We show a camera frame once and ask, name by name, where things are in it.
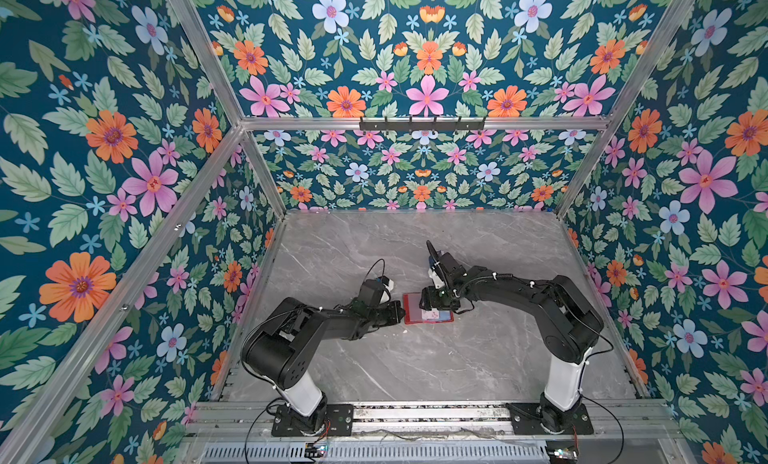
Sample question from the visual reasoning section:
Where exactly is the white credit card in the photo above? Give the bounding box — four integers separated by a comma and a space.
421, 309, 441, 322

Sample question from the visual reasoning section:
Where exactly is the red card holder wallet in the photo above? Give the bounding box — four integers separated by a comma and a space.
402, 292, 454, 325

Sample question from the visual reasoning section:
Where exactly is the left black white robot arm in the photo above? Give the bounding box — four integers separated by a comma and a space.
240, 275, 405, 435

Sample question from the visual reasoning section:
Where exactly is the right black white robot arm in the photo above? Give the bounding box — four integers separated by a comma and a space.
419, 247, 604, 434

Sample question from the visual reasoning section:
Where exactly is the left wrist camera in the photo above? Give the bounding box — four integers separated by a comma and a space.
359, 276, 394, 306

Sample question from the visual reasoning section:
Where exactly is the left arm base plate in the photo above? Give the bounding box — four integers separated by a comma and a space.
271, 404, 355, 437

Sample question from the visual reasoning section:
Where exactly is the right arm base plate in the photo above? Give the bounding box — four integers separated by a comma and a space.
505, 402, 595, 435

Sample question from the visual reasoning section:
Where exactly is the black hook rail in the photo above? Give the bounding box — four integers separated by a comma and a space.
358, 116, 486, 132

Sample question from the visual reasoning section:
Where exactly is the aluminium front rail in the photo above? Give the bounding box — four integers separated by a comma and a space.
186, 399, 683, 440

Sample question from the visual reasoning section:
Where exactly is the white perforated cable tray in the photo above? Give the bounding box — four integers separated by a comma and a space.
200, 441, 550, 463

